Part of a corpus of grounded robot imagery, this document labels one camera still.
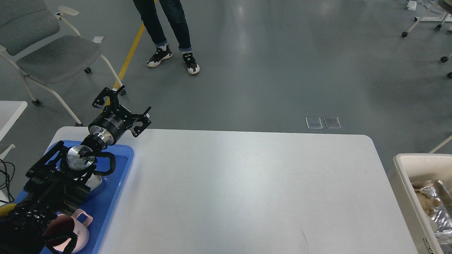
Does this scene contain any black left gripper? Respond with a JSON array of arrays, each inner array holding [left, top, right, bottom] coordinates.
[[87, 86, 152, 146]]

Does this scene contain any pink ribbed mug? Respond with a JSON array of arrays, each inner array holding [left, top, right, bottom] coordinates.
[[43, 209, 93, 254]]

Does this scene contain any aluminium foil tray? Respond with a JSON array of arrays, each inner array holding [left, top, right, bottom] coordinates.
[[411, 180, 452, 245]]

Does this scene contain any small stainless steel tray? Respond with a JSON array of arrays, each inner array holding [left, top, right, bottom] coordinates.
[[86, 175, 105, 195]]

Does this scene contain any brown paper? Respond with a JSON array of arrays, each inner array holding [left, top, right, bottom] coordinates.
[[414, 189, 442, 217]]

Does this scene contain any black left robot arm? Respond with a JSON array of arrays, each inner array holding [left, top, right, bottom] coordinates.
[[1, 86, 151, 254]]

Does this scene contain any blue plastic tray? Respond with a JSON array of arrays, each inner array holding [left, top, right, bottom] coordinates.
[[14, 140, 135, 254]]

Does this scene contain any white side table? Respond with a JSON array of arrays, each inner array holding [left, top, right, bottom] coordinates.
[[0, 100, 28, 140]]

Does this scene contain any person in dark clothes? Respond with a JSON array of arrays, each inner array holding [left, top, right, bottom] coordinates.
[[133, 0, 201, 75]]

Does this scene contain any grey office chair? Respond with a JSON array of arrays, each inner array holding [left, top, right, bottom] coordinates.
[[0, 0, 126, 126]]

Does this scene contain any teal ceramic mug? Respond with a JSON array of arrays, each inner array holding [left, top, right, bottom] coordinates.
[[0, 202, 16, 217]]

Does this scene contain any clear floor plate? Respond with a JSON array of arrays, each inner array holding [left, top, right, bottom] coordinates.
[[305, 117, 323, 129], [323, 117, 341, 129]]

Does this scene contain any white plastic bin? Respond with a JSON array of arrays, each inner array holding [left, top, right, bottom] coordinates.
[[388, 154, 451, 254]]

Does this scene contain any white wheeled chair base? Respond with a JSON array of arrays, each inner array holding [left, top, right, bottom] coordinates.
[[400, 0, 451, 82]]

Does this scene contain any black cable bundle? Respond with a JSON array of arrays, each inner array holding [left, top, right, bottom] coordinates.
[[0, 159, 15, 204]]

